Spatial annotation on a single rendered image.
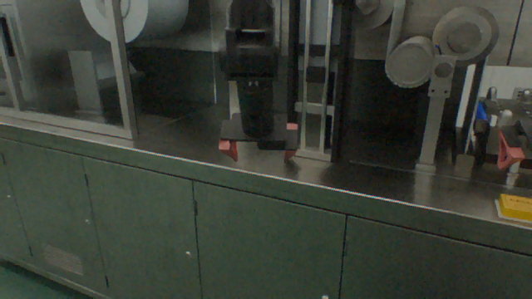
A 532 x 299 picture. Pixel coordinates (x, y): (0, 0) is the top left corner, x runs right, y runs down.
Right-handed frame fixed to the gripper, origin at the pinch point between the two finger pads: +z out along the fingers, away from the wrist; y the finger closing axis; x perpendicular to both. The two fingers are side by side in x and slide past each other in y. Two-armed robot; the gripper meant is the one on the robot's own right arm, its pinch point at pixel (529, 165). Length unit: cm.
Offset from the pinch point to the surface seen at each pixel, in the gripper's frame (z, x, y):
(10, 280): 128, -14, 188
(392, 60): 8.5, -42.9, 16.1
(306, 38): 1, -42, 41
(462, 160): 26.5, -21.5, -3.8
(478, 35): -2.4, -38.3, -1.1
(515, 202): 14.8, -1.2, -5.1
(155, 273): 79, -4, 94
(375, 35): 21, -75, 15
